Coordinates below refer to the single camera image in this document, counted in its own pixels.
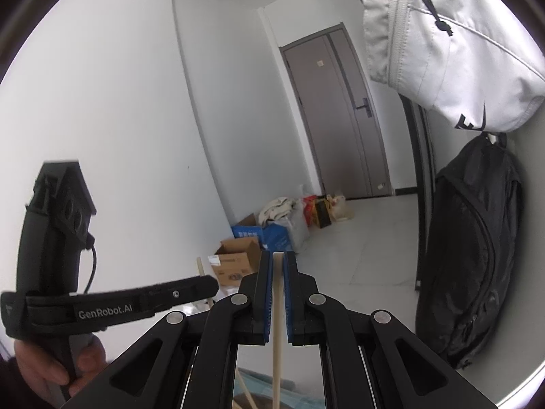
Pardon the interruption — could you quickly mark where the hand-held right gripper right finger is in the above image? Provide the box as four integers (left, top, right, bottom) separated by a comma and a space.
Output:
284, 251, 499, 409

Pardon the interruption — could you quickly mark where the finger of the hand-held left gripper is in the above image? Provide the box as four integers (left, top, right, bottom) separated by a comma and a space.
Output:
142, 275, 219, 314

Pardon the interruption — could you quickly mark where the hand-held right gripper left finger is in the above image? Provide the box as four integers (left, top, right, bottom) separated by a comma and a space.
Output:
60, 251, 273, 409

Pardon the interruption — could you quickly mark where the light wooden chopstick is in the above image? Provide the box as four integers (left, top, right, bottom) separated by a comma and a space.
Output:
271, 252, 284, 409

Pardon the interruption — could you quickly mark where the white utensil holder cup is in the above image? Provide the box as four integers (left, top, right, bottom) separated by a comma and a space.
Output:
233, 394, 324, 409

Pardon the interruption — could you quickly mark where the person's left hand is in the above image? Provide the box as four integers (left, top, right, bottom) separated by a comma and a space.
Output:
15, 334, 106, 407

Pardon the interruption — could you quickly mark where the brown cardboard box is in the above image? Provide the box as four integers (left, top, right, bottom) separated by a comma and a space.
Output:
208, 237, 262, 289

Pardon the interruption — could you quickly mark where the blue cardboard box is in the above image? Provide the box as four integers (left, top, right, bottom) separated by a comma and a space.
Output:
231, 213, 267, 240
261, 221, 295, 253

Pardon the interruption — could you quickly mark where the clear plastic bag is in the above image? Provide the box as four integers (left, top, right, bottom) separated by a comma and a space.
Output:
287, 208, 311, 253

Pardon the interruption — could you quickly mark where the cream cloth bundle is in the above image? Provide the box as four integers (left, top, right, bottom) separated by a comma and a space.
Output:
259, 197, 297, 227

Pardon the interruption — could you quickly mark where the yellow black box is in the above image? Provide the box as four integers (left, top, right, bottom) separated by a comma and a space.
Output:
314, 195, 333, 229

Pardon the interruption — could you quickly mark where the teal checkered tablecloth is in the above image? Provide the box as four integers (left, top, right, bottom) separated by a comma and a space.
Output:
237, 370, 307, 397

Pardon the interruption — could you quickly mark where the translucent plastic bag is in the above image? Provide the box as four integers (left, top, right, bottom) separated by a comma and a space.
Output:
330, 193, 355, 222

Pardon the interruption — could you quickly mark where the black backpack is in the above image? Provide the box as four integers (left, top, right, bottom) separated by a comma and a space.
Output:
415, 132, 525, 370

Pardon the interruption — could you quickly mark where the grey brown door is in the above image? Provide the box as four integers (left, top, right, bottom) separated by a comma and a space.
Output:
280, 23, 393, 200

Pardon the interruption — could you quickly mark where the white hanging jacket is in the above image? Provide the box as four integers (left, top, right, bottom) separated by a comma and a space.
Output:
362, 0, 545, 134

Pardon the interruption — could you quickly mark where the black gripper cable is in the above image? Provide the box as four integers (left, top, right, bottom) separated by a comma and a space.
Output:
82, 233, 98, 296

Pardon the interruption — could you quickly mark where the dark door frame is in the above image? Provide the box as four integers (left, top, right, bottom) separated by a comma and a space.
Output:
399, 94, 436, 292

